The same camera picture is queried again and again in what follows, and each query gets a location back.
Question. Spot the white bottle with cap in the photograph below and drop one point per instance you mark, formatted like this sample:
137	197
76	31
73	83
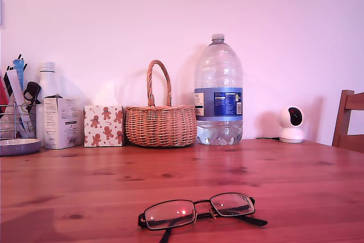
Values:
48	83

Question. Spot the red packet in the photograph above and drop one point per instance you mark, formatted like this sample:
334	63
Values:
3	92

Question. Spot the gingerbread print box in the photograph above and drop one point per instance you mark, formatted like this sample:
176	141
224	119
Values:
102	126

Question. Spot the white printed carton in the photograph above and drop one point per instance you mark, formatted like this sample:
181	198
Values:
59	123

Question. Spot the grey round plate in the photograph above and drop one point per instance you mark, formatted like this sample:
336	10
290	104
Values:
17	147

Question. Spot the wooden chair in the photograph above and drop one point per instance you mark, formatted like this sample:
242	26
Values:
355	100

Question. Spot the large clear water bottle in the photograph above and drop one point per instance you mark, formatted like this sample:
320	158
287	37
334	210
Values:
219	103

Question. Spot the small white round camera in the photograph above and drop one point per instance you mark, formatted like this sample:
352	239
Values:
290	135

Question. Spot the black clip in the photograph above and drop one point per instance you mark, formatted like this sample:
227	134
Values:
32	89

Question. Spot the black rectangular frame eyeglasses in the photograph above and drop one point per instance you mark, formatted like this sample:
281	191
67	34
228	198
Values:
170	214

